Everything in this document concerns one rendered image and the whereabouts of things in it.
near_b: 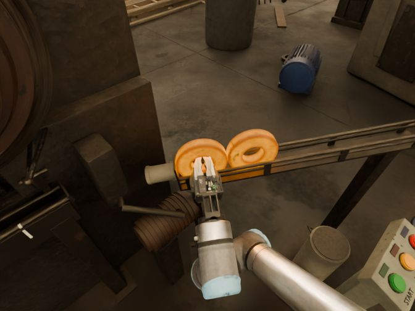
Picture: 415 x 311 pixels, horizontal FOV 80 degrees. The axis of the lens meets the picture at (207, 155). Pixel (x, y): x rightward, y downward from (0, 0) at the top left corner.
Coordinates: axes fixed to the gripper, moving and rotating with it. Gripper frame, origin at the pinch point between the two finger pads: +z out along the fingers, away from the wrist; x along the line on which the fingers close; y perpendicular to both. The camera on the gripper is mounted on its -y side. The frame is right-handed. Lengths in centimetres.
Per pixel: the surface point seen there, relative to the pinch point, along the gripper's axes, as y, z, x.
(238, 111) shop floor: -104, 87, -45
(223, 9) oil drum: -99, 213, -53
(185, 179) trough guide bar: -3.8, -5.2, 5.6
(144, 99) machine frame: 4.0, 20.1, 15.7
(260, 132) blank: 7.1, 2.3, -17.1
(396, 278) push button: 1, -39, -43
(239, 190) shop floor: -80, 11, -27
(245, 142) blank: 5.7, 0.2, -12.4
